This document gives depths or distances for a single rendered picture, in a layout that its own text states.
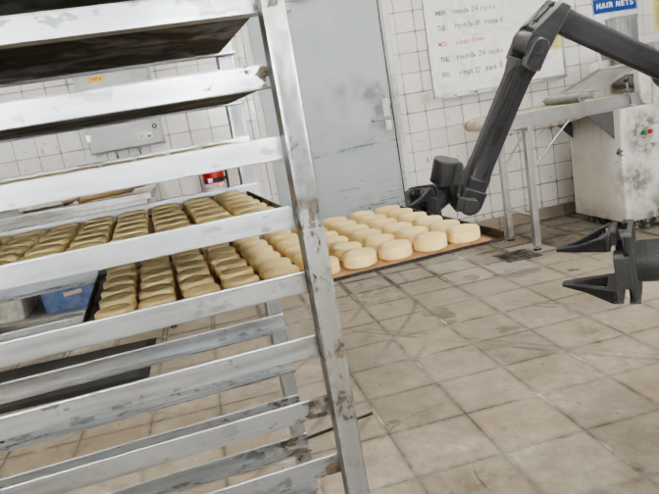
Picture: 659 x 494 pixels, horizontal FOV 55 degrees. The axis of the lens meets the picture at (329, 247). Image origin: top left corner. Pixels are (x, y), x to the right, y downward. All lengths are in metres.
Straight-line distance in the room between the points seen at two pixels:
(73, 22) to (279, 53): 0.24
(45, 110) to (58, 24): 0.10
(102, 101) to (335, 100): 4.16
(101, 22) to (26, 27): 0.08
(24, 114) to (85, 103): 0.07
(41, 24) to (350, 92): 4.22
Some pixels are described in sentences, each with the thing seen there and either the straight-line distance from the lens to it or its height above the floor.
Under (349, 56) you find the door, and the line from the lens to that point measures 4.96.
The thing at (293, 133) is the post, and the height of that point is 1.16.
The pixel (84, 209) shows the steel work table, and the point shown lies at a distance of 4.06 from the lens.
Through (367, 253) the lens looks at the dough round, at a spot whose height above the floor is 0.97.
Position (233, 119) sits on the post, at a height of 1.19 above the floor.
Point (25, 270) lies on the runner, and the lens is 0.82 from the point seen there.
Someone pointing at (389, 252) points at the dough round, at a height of 0.97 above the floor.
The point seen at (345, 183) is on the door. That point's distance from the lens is 4.93.
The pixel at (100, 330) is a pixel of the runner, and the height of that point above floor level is 0.96.
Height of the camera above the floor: 1.18
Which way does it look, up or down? 12 degrees down
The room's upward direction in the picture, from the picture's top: 10 degrees counter-clockwise
